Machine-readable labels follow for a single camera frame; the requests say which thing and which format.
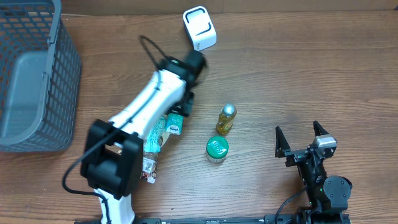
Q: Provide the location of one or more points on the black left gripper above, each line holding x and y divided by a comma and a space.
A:
186, 107

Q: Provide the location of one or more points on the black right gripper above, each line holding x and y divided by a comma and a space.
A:
296, 155

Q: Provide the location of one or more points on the teal tissue pack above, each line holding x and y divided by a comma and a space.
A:
174, 124

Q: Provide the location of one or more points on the yellow drink bottle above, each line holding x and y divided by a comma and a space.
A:
226, 118

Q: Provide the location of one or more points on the teal wet wipes pack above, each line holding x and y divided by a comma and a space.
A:
152, 143

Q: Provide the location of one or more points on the green lidded cup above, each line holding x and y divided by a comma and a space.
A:
217, 148

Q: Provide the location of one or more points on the beige brown snack bag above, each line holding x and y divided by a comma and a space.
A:
149, 164

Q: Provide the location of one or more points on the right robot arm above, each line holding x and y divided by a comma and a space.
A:
327, 195

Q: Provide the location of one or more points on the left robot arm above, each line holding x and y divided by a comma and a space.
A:
114, 150

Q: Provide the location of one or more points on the white barcode scanner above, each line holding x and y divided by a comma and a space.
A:
199, 28

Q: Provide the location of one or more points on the dark grey plastic basket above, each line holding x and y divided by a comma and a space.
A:
40, 77

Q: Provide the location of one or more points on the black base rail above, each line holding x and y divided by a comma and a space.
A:
267, 219

